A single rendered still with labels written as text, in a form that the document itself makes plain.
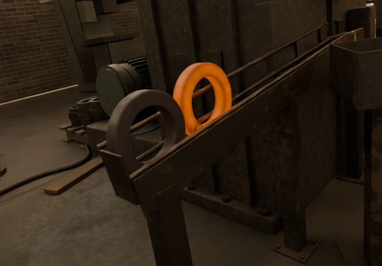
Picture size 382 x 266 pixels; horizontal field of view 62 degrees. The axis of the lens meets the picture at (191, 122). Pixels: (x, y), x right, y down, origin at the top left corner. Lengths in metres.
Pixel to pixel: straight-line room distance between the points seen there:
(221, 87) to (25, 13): 6.39
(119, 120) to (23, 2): 6.53
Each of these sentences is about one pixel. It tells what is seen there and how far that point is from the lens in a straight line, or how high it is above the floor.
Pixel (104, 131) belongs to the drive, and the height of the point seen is 0.24.
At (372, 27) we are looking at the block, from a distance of 1.75.
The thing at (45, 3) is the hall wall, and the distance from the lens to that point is 7.22.
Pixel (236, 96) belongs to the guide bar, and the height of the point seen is 0.63.
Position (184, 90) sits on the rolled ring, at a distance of 0.70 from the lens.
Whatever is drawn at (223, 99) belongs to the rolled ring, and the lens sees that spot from 0.81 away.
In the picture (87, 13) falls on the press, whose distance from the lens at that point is 5.17.
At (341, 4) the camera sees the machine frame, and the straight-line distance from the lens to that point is 1.70.
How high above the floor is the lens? 0.84
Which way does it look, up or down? 17 degrees down
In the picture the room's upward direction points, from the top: 9 degrees counter-clockwise
